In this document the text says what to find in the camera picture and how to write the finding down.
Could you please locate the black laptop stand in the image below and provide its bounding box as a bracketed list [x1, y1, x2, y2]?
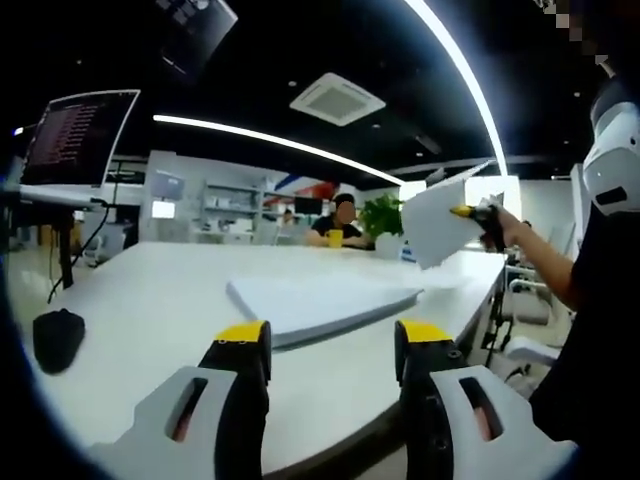
[4, 199, 76, 290]

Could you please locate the white ceiling air vent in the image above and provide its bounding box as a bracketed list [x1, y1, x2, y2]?
[288, 72, 387, 128]

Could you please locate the white wall shelf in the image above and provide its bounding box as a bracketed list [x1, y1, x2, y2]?
[202, 182, 264, 212]

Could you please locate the black laptop cable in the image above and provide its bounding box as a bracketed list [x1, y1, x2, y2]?
[47, 199, 109, 304]

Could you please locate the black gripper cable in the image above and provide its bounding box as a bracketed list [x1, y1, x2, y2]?
[482, 284, 512, 369]

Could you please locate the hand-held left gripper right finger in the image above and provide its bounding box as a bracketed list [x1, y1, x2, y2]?
[393, 318, 581, 480]

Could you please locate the white chest-worn device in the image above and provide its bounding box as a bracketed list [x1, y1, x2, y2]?
[582, 74, 640, 216]

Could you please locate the silver laptop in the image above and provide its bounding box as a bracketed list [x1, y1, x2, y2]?
[17, 88, 142, 209]

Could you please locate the white ceiling light strip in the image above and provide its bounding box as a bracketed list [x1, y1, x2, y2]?
[402, 0, 512, 176]
[152, 113, 407, 187]

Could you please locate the small grey wall monitor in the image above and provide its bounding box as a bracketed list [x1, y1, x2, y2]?
[152, 169, 187, 199]

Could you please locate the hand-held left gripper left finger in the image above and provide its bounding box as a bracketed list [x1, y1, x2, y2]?
[89, 319, 274, 480]

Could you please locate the white plant pot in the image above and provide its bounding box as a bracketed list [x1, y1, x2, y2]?
[374, 234, 404, 262]

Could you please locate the single white paper sheet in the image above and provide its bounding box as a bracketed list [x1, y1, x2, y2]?
[401, 159, 496, 271]

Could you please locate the person's black shirt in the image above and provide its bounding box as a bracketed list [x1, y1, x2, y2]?
[528, 209, 640, 447]

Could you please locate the white office chair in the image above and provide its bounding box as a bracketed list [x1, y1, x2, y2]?
[504, 334, 562, 369]

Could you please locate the person's right hand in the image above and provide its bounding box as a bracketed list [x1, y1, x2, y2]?
[492, 206, 532, 249]

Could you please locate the green leafy plant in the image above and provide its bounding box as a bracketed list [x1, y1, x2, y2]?
[359, 193, 405, 239]

